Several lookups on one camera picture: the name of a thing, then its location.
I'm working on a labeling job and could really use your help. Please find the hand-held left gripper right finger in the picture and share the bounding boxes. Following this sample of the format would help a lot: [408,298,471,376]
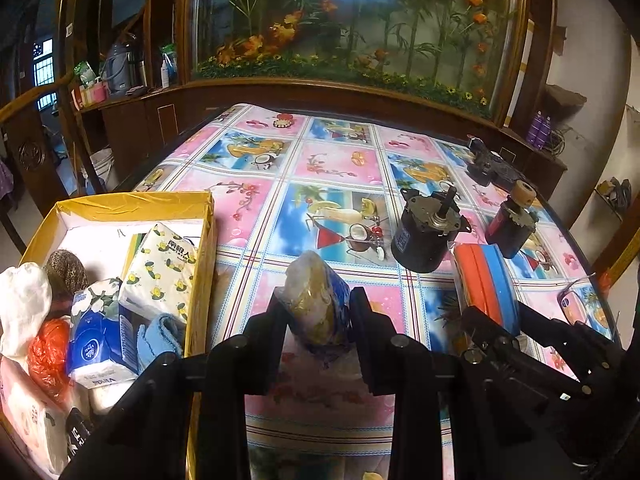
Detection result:
[349,287,501,480]

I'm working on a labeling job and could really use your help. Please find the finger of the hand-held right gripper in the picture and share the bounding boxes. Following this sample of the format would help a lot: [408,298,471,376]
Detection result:
[520,305,621,391]
[460,305,521,366]

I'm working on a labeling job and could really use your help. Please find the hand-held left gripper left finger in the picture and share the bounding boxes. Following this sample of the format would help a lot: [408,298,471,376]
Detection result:
[60,287,291,480]

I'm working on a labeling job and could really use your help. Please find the blue-yellow snack packet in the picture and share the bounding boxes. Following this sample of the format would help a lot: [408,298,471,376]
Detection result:
[282,250,351,346]

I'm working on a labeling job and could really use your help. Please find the orange blue sponge pack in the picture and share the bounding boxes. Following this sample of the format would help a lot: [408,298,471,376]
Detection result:
[452,242,523,336]

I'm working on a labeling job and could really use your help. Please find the blue cloth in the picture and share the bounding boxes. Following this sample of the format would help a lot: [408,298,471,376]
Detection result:
[136,312,187,373]

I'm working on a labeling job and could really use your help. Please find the lemon print tissue pack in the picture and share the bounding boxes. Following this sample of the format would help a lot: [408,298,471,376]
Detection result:
[119,222,201,323]

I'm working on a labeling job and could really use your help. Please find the blue white tissue pack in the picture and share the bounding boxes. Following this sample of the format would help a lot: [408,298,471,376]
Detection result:
[66,277,140,388]

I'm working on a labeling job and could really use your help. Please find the yellow edged white box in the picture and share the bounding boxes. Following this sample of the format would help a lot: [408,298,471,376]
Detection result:
[0,191,216,480]

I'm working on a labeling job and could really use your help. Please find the red plastic bag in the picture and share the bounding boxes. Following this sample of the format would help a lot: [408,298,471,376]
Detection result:
[27,317,73,406]

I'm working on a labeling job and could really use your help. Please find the black printed packet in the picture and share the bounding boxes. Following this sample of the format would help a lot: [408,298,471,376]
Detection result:
[65,407,96,461]

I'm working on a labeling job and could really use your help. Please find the white towel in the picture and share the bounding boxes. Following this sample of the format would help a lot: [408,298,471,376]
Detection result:
[0,262,53,358]

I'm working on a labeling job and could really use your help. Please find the rose print tissue pack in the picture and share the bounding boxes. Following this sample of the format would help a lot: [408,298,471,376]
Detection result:
[0,357,68,476]

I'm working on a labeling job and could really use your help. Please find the black motor with bare shaft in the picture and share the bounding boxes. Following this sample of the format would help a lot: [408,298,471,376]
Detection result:
[390,185,473,273]

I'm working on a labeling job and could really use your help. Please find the black motor with tan pulley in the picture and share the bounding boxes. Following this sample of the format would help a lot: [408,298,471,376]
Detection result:
[484,180,541,260]

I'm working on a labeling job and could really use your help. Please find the dark tool bundle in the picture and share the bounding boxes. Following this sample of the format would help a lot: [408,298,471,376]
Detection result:
[597,177,633,216]

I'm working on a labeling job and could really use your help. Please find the dark metal gadget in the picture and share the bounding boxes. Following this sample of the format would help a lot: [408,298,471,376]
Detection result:
[465,135,526,188]

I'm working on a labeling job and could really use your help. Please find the brown knitted cloth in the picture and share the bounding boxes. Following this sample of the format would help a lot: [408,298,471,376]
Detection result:
[46,249,88,296]

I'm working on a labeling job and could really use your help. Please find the white bucket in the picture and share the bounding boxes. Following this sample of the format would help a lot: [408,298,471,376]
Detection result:
[82,147,116,191]

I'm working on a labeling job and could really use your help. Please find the dark wooden cabinet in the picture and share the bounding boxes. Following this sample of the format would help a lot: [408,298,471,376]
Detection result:
[75,80,568,196]

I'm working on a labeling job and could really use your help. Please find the blue thermos jug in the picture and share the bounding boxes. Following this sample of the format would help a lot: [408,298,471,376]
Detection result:
[102,42,136,96]

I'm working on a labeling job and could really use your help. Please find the dark wooden chair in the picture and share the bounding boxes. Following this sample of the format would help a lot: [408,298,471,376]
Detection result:
[0,72,101,261]

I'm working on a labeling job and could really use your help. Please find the glass flower display case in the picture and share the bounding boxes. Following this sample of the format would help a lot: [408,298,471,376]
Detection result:
[177,0,531,126]

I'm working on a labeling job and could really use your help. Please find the tangled dark cables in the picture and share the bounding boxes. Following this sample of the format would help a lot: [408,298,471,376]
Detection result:
[550,127,576,156]

